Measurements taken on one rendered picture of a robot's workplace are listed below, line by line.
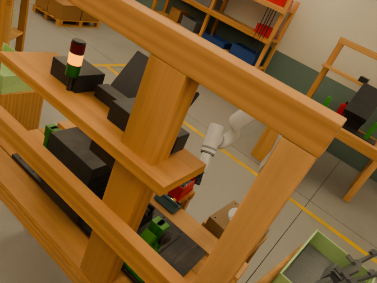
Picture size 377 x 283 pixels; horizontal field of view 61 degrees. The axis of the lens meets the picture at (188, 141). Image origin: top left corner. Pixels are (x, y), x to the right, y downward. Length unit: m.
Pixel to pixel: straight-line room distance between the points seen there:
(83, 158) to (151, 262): 0.59
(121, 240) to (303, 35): 6.18
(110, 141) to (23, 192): 0.82
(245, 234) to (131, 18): 0.68
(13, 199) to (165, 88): 1.10
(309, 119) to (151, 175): 0.48
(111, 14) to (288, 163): 0.67
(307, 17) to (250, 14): 1.18
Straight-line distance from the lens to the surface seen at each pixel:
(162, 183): 0.96
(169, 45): 0.90
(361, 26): 6.72
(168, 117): 0.92
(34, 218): 1.68
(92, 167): 1.42
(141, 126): 1.00
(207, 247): 1.80
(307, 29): 6.91
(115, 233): 1.16
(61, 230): 1.64
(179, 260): 1.67
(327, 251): 2.40
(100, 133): 1.08
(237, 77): 0.80
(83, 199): 1.23
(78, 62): 1.24
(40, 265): 2.61
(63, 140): 1.55
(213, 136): 1.67
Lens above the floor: 2.11
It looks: 28 degrees down
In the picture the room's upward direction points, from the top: 24 degrees clockwise
